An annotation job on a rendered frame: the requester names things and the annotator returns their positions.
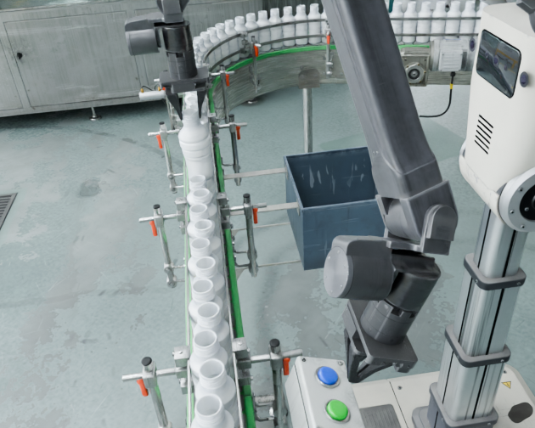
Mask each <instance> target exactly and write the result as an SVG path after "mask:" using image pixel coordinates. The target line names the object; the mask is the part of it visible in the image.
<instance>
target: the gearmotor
mask: <svg viewBox="0 0 535 428"><path fill-rule="evenodd" d="M475 40H476V46H477V41H478V39H475ZM469 44H470V39H439V40H437V39H434V40H433V41H430V46H429V47H404V48H401V52H400V54H401V57H402V60H403V65H404V68H405V71H406V74H407V77H408V82H409V86H410V87H426V86H427V79H428V71H429V70H431V71H451V73H450V76H451V77H452V78H451V83H450V94H449V103H448V107H447V109H446V110H445V111H444V112H443V113H441V114H440V115H420V117H428V118H430V117H438V116H441V115H444V114H445V113H446V112H447V111H448V109H449V107H450V105H451V100H452V90H453V77H454V76H455V75H456V73H455V71H473V67H474V61H475V56H476V48H475V50H474V51H473V52H471V51H470V46H469Z"/></svg>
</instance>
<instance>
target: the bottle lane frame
mask: <svg viewBox="0 0 535 428"><path fill-rule="evenodd" d="M209 103H210V111H211V113H215V110H214V104H213V97H212V95H211V96H209ZM214 147H215V149H214V150H215V156H216V162H217V166H216V168H217V176H218V183H219V187H218V188H219V191H220V192H225V188H224V181H223V174H222V162H221V156H220V149H219V143H216V144H214ZM188 194H189V181H188V168H187V195H188ZM223 236H224V237H225V243H226V245H225V246H226V251H227V255H226V257H227V258H228V265H227V266H226V267H228V272H229V276H228V278H229V279H230V287H231V288H230V289H229V290H231V295H232V301H230V302H232V303H233V310H234V313H233V314H232V315H233V316H234V323H235V327H234V328H233V329H235V331H236V338H242V337H244V331H243V324H242V317H241V311H240V304H239V292H238V285H237V279H236V272H235V265H234V253H233V247H232V240H231V233H230V229H224V235H223ZM184 240H185V307H186V346H187V296H186V239H185V235H184ZM190 302H191V283H190V276H189V303H190ZM190 352H191V355H192V353H193V352H192V324H191V320H190ZM240 394H242V395H243V398H244V405H245V410H244V411H242V413H243V414H245V419H246V427H247V428H256V421H255V415H254V408H253V402H252V395H251V385H247V386H242V392H241V393H240ZM193 420H194V393H192V422H193ZM187 428H189V412H188V394H187Z"/></svg>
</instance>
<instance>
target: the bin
mask: <svg viewBox="0 0 535 428"><path fill-rule="evenodd" d="M278 173H285V187H286V203H285V204H278V205H271V206H267V207H266V208H259V209H258V212H257V213H260V212H267V211H280V210H287V214H288V218H289V220H290V222H284V223H277V224H271V225H264V226H257V227H253V229H254V228H267V227H274V226H281V225H288V224H290V226H291V228H292V232H293V234H294V238H295V241H296V246H297V249H298V252H299V255H300V258H301V260H297V261H290V262H278V263H272V264H265V265H259V266H258V267H259V268H264V267H270V266H277V265H284V264H290V263H297V262H301V263H302V266H303V269H304V271H305V270H312V269H318V268H324V264H325V261H326V258H327V255H328V254H329V252H330V251H331V247H332V242H333V240H334V238H335V237H336V236H339V235H352V236H368V235H370V236H378V237H384V233H385V228H386V226H385V224H384V222H383V218H382V215H381V213H380V208H379V206H378V203H377V200H376V198H375V196H376V195H377V194H378V191H377V188H376V186H375V181H374V179H373V175H372V164H371V159H370V156H369V150H368V146H361V147H353V148H346V149H332V150H325V151H317V152H310V153H302V154H295V155H284V168H277V169H270V170H262V171H255V172H241V173H234V174H227V175H223V181H224V180H228V179H235V178H242V177H256V176H263V175H270V174H278ZM222 174H223V172H222Z"/></svg>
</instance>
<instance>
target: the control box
mask: <svg viewBox="0 0 535 428"><path fill-rule="evenodd" d="M322 367H330V368H332V369H333V370H334V371H335V372H336V373H337V375H338V380H337V381H336V383H335V384H334V385H329V384H326V383H324V382H322V381H321V380H320V379H319V377H318V372H319V370H320V369H321V368H322ZM285 390H286V394H287V398H288V403H289V407H290V415H291V420H292V425H293V428H365V426H364V423H363V419H362V416H361V414H360V411H359V407H358V403H357V400H356V398H355V395H354V392H353V389H352V384H351V383H350V382H348V379H347V373H346V365H345V363H344V361H342V360H334V359H325V358H309V357H301V356H299V357H297V359H296V362H295V364H294V366H293V368H292V370H291V371H290V375H289V377H288V379H287V381H286V382H285ZM332 400H339V401H341V402H343V403H344V404H345V405H346V407H347V409H348V415H347V417H346V418H345V419H344V420H337V419H335V418H333V417H332V416H331V415H330V414H329V413H328V410H327V406H328V404H329V402H330V401H332Z"/></svg>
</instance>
